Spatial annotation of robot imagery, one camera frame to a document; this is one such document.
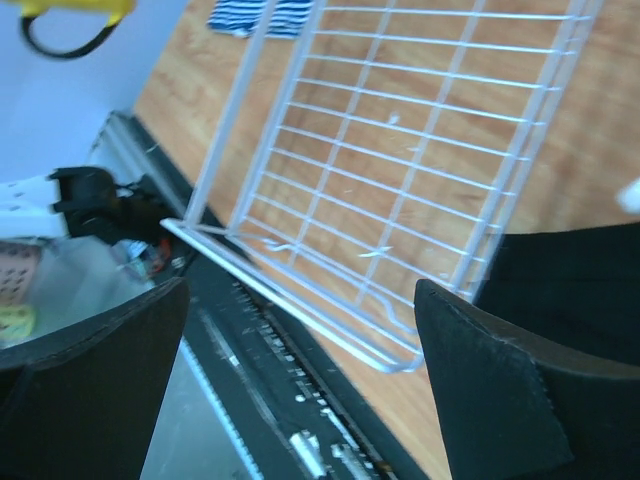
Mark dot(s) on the blue striped cloth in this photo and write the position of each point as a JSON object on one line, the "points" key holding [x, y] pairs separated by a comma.
{"points": [[240, 18]]}

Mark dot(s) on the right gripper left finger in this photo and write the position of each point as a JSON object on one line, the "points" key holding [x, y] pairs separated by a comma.
{"points": [[82, 402]]}

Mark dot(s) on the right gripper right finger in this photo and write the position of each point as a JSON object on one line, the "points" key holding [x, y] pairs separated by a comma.
{"points": [[515, 405]]}

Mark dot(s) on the yellow mug black handle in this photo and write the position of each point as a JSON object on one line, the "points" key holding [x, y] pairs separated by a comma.
{"points": [[69, 30]]}

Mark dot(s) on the black cloth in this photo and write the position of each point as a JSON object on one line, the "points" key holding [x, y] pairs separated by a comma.
{"points": [[578, 288]]}

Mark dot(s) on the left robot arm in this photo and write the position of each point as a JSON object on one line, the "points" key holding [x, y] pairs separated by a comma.
{"points": [[75, 202]]}

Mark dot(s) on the white wire dish rack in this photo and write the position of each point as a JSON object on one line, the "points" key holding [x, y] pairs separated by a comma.
{"points": [[388, 143]]}

